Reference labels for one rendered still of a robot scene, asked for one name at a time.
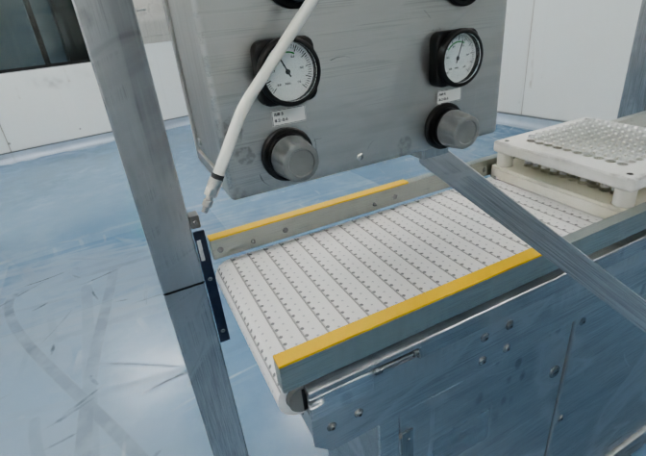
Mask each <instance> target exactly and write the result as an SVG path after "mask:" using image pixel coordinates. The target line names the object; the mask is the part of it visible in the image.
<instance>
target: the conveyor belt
mask: <svg viewBox="0 0 646 456"><path fill-rule="evenodd" d="M485 179H487V180H488V181H489V182H491V183H492V184H493V185H495V186H496V187H497V188H499V189H500V190H501V191H503V192H504V193H505V194H507V195H508V196H509V197H511V198H512V199H513V200H515V201H516V202H517V203H518V204H520V205H521V206H522V207H524V208H525V209H526V210H528V211H529V212H530V213H532V214H533V215H534V216H536V217H537V218H538V219H540V220H541V221H542V222H544V223H545V224H546V225H548V226H549V227H550V228H551V229H553V230H554V231H555V232H557V233H558V234H559V235H561V236H562V237H563V236H565V235H568V234H570V233H573V232H575V231H577V230H580V229H582V228H584V227H586V226H588V225H591V224H593V223H595V222H598V221H600V220H603V218H600V217H598V216H596V215H592V214H589V213H586V212H584V211H581V210H578V209H576V208H573V207H570V206H568V205H565V204H562V203H560V202H558V201H555V200H553V199H550V198H547V197H545V196H542V195H539V194H537V193H534V192H531V191H528V190H524V189H521V188H519V187H517V186H514V185H512V184H509V183H506V182H504V181H498V180H495V179H493V177H488V178H485ZM530 248H531V247H530V246H529V245H528V244H526V243H525V242H524V241H522V240H521V239H519V238H518V237H517V236H515V235H514V234H513V233H512V232H511V231H510V230H508V229H507V228H506V227H504V226H503V225H502V224H500V223H499V222H498V221H496V220H495V219H494V218H492V217H491V216H490V215H488V214H487V213H485V212H484V211H483V210H481V209H480V208H479V207H477V206H476V205H475V204H473V203H472V202H471V201H469V200H468V199H467V198H465V197H464V196H463V195H461V194H460V193H459V192H457V191H456V190H454V189H451V190H446V191H443V192H440V193H437V194H434V195H431V196H427V197H424V198H421V199H418V200H415V201H411V202H409V203H406V204H403V205H400V206H396V207H393V208H390V209H387V210H384V211H381V212H377V213H375V214H372V215H367V216H363V217H360V218H357V219H354V220H351V221H347V222H344V223H341V224H338V225H336V226H332V227H329V228H326V229H323V230H320V231H317V232H313V233H310V234H307V235H305V236H302V237H298V238H295V239H292V240H289V241H283V242H280V243H277V244H274V245H271V246H268V247H265V248H262V249H259V250H256V251H253V252H249V253H246V254H243V255H240V256H237V257H233V258H231V259H229V260H226V261H225V262H223V263H222V264H221V265H220V266H219V268H218V269H217V271H216V280H217V282H218V284H219V287H220V289H221V290H222V292H223V294H224V296H225V298H226V300H227V302H228V304H229V306H230V308H231V310H232V312H233V314H234V316H235V318H236V321H237V323H238V325H239V328H240V330H241V332H242V334H243V336H244V338H245V340H246V341H247V343H248V345H249V347H250V349H251V351H252V353H253V355H254V357H255V359H256V361H257V363H258V365H259V367H260V370H261V373H262V375H263V377H264V379H265V381H266V383H267V385H268V387H269V389H270V391H271V392H272V394H273V396H274V398H275V400H276V402H277V404H278V406H279V408H280V410H281V411H282V412H283V413H285V414H286V415H291V416H292V415H299V414H302V413H304V412H306V411H308V410H309V409H308V410H306V411H304V412H293V411H292V410H291V409H290V408H289V406H288V405H287V404H286V396H287V393H283V392H282V390H281V388H280V386H279V384H278V381H277V375H276V370H275V366H274V360H273V355H275V354H278V353H280V352H283V351H285V350H287V349H290V348H291V347H294V346H296V345H298V344H301V343H303V342H307V341H309V340H312V339H314V338H317V337H319V336H321V335H324V334H326V333H329V332H331V331H333V330H335V329H337V328H340V327H342V326H344V325H347V324H349V323H352V322H354V321H356V320H359V319H361V318H364V317H367V316H370V315H372V314H375V313H377V312H379V311H381V310H383V309H386V308H388V307H391V306H393V305H395V304H398V303H400V302H403V301H405V300H407V299H410V298H412V297H415V296H417V295H418V294H421V293H423V292H426V291H429V290H432V289H434V288H437V287H439V286H441V285H444V284H446V283H449V282H451V281H453V280H456V279H458V278H461V277H462V276H464V275H467V274H469V273H472V272H474V271H476V270H479V269H481V268H484V267H486V266H490V265H492V264H495V263H497V262H500V261H502V260H504V259H506V258H508V257H511V256H513V255H515V254H518V253H520V252H523V251H525V250H527V249H530Z"/></svg>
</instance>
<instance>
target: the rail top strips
mask: <svg viewBox="0 0 646 456"><path fill-rule="evenodd" d="M408 183H409V182H408V181H406V180H404V179H402V180H399V181H395V182H392V183H388V184H385V185H382V186H378V187H376V188H372V189H369V190H363V191H359V192H356V193H352V194H349V195H345V196H342V197H339V198H336V199H332V200H329V201H325V202H322V203H318V204H315V205H311V206H308V207H305V208H302V209H298V210H295V211H291V212H288V213H284V214H281V215H275V216H272V217H269V218H266V219H262V220H259V221H255V222H252V223H248V224H245V225H241V226H238V227H235V228H232V229H228V230H225V231H221V232H218V233H214V234H211V235H207V237H208V239H209V241H215V240H218V239H222V238H225V237H228V236H231V235H234V234H238V233H241V232H245V231H248V230H251V229H255V228H258V227H262V226H264V225H267V224H271V223H274V222H278V221H281V220H284V219H288V218H291V217H295V216H298V215H303V214H306V213H310V212H313V211H317V210H320V209H323V208H327V207H330V206H334V205H336V204H339V203H343V202H346V201H350V200H353V199H357V198H360V197H363V196H366V195H369V194H373V193H376V192H379V191H383V190H389V189H392V188H395V187H399V186H402V185H405V184H408ZM541 256H542V255H541V254H540V253H538V252H537V251H536V250H534V249H533V248H530V249H527V250H525V251H523V252H520V253H518V254H515V255H513V256H511V257H508V258H506V259H504V260H502V261H500V262H497V263H495V264H492V265H490V266H486V267H484V268H481V269H479V270H476V271H474V272H472V273H469V274H467V275H464V276H462V277H461V278H458V279H456V280H453V281H451V282H449V283H446V284H444V285H441V286H439V287H437V288H434V289H432V290H429V291H426V292H423V293H421V294H418V295H417V296H415V297H412V298H410V299H407V300H405V301H403V302H400V303H398V304H395V305H393V306H391V307H388V308H386V309H383V310H381V311H379V312H377V313H375V314H372V315H370V316H367V317H364V318H361V319H359V320H356V321H354V322H352V323H349V324H347V325H344V326H342V327H340V328H337V329H335V330H333V331H331V332H329V333H326V334H324V335H321V336H319V337H317V338H314V339H312V340H309V341H307V342H303V343H301V344H298V345H296V346H294V347H291V348H290V349H287V350H285V351H283V352H280V353H278V354H275V355H273V359H274V361H275V363H276V365H277V367H278V368H279V369H280V368H283V367H286V366H289V365H291V364H293V363H296V362H298V361H300V360H303V359H305V358H307V357H309V356H311V355H313V354H315V353H318V352H320V351H322V350H325V349H327V348H329V347H332V346H334V345H336V344H339V343H341V342H345V341H347V340H349V339H352V338H354V337H355V336H357V335H360V334H362V333H364V332H367V331H369V330H371V329H374V328H376V327H378V326H381V325H383V324H385V323H388V322H390V321H392V320H394V319H396V318H398V317H402V316H404V315H406V314H409V313H411V312H413V311H416V310H418V309H420V308H423V307H425V306H427V305H430V304H432V303H434V302H436V301H438V300H440V299H443V298H445V297H447V296H450V295H452V294H454V293H456V292H459V291H462V290H465V289H467V288H469V287H472V286H474V285H476V284H479V283H481V282H483V281H485V280H487V279H489V278H492V277H494V276H496V275H499V274H501V273H503V272H505V271H508V270H510V269H512V268H515V267H517V266H521V265H523V264H525V263H527V262H529V261H531V260H534V259H536V258H538V257H541Z"/></svg>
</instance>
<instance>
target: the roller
mask: <svg viewBox="0 0 646 456"><path fill-rule="evenodd" d="M304 387H305V385H303V386H301V387H299V388H297V389H295V390H292V391H290V392H288V393H287V396H286V404H287V405H288V406H289V408H290V409H291V410H292V411H293V412H304V411H306V410H308V408H309V406H308V401H307V395H306V393H305V390H304Z"/></svg>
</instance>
